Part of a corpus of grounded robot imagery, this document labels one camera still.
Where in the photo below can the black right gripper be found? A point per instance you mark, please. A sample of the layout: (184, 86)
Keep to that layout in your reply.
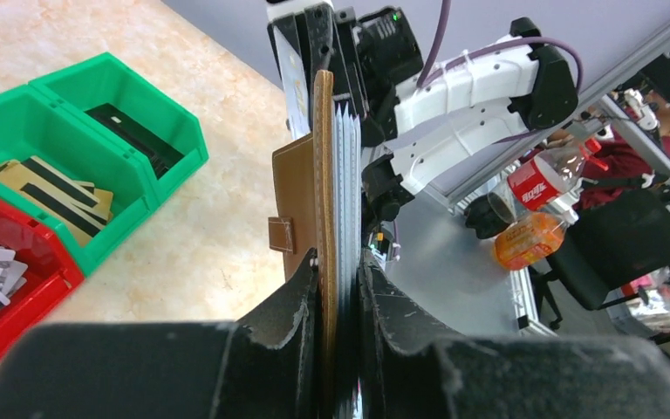
(324, 39)

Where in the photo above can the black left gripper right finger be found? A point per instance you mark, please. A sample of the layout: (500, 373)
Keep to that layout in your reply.
(415, 366)

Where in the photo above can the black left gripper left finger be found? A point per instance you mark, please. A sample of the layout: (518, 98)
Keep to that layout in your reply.
(260, 366)

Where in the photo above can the brown leather card holder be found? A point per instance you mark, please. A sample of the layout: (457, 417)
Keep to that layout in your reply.
(306, 232)

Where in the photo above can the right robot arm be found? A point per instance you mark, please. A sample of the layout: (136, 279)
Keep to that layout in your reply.
(373, 121)

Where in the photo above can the green bin with black cards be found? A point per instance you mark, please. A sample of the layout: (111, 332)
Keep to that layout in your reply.
(121, 106)

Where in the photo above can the black VIP card stack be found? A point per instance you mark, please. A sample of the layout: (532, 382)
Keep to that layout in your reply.
(161, 155)

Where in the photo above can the gold credit card stack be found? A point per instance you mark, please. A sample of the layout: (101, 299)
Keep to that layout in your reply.
(84, 209)

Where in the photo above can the green bin with gold cards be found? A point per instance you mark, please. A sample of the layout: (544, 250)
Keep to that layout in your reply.
(31, 124)

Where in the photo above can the orange drink bottle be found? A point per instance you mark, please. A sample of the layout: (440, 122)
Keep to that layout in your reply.
(533, 237)

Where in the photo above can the red cola bottle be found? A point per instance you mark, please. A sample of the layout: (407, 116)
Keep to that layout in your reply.
(542, 179)

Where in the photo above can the red plastic bin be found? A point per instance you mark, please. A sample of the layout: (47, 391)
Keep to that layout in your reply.
(50, 276)

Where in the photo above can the black office chair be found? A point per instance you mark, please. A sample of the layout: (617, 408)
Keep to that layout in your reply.
(609, 246)

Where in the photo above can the person in red shirt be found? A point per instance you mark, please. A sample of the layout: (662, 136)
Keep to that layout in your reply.
(622, 160)

